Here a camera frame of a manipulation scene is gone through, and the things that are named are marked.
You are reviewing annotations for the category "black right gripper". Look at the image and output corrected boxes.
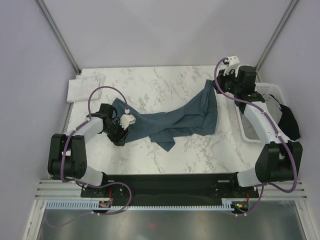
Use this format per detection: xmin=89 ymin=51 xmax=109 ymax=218
xmin=211 ymin=68 xmax=241 ymax=96

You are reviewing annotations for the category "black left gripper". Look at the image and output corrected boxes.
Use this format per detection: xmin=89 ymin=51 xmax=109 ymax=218
xmin=102 ymin=119 xmax=130 ymax=147

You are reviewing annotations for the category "blue t shirt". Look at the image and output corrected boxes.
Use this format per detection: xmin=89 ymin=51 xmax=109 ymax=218
xmin=125 ymin=79 xmax=218 ymax=152

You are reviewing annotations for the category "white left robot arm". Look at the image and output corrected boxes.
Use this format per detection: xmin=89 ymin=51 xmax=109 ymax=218
xmin=47 ymin=103 xmax=136 ymax=197

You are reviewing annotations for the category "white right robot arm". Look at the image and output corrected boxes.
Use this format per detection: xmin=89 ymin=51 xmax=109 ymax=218
xmin=213 ymin=63 xmax=303 ymax=197

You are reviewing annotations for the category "white plastic laundry basket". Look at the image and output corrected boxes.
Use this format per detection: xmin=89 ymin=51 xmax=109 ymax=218
xmin=235 ymin=82 xmax=288 ymax=144

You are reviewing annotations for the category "grey t shirt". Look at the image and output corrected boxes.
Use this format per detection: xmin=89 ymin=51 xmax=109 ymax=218
xmin=241 ymin=93 xmax=283 ymax=140

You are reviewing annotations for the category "folded white t shirt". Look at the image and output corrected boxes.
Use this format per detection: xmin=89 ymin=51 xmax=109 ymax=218
xmin=66 ymin=73 xmax=106 ymax=103

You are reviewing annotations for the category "black t shirt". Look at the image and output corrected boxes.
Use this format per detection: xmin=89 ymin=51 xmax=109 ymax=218
xmin=267 ymin=94 xmax=301 ymax=141

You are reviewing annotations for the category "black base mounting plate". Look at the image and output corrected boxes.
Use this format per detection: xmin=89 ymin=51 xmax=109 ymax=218
xmin=81 ymin=173 xmax=259 ymax=206

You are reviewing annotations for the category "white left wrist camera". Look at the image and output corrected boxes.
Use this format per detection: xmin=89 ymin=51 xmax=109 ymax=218
xmin=120 ymin=114 xmax=136 ymax=130

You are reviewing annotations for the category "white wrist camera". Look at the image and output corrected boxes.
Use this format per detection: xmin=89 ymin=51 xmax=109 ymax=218
xmin=120 ymin=114 xmax=136 ymax=130
xmin=223 ymin=55 xmax=240 ymax=76

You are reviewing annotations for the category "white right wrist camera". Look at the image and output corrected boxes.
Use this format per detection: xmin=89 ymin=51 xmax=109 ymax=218
xmin=223 ymin=55 xmax=240 ymax=76

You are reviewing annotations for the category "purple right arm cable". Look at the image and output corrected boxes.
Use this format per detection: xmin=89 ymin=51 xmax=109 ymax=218
xmin=214 ymin=56 xmax=300 ymax=216

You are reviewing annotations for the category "aluminium frame post right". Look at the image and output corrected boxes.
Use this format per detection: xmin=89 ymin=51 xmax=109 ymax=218
xmin=255 ymin=0 xmax=300 ymax=73

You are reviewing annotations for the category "aluminium frame post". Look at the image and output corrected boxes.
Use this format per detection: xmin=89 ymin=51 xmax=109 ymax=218
xmin=255 ymin=0 xmax=300 ymax=73
xmin=34 ymin=0 xmax=82 ymax=75

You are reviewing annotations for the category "aluminium rail right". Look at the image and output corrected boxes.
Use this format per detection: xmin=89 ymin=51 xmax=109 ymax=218
xmin=256 ymin=181 xmax=308 ymax=201

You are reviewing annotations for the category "white slotted cable duct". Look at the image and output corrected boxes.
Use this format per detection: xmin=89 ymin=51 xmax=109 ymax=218
xmin=45 ymin=199 xmax=250 ymax=211

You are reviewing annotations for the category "aluminium frame post left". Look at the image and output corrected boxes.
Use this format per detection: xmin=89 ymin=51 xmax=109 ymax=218
xmin=34 ymin=0 xmax=82 ymax=75

